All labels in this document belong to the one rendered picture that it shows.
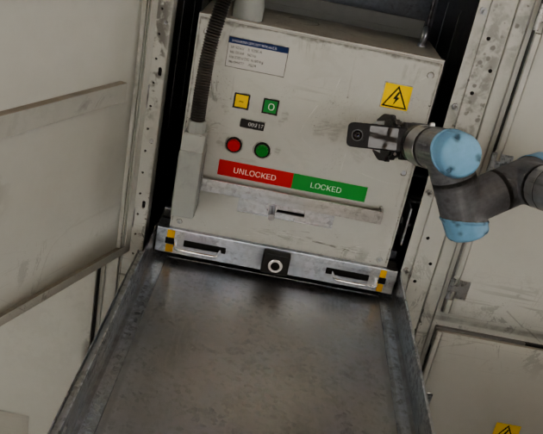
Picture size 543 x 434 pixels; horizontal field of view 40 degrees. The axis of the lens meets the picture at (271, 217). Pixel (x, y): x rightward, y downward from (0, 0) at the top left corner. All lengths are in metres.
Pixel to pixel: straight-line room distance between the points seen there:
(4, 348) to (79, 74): 0.78
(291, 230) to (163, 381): 0.49
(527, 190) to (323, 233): 0.52
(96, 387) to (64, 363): 0.61
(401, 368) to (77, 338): 0.78
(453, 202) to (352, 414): 0.41
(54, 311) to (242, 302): 0.48
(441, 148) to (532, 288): 0.61
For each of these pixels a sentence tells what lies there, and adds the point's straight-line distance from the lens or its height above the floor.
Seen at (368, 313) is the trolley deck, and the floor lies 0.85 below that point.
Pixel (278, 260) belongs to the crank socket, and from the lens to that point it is 1.63.
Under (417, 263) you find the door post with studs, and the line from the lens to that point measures 1.69.
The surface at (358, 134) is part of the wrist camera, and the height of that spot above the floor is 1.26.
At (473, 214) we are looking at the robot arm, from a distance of 1.28.
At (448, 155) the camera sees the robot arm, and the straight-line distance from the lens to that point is 1.22.
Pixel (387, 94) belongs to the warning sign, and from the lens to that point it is 1.53.
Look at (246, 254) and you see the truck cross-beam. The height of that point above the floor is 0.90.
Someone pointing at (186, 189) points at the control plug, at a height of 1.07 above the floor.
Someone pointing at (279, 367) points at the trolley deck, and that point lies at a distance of 1.41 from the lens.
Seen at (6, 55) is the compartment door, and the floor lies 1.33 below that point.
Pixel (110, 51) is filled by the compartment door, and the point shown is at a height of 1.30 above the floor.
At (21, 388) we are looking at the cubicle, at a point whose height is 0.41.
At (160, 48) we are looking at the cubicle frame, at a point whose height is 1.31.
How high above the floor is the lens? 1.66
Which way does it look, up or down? 24 degrees down
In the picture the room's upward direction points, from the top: 11 degrees clockwise
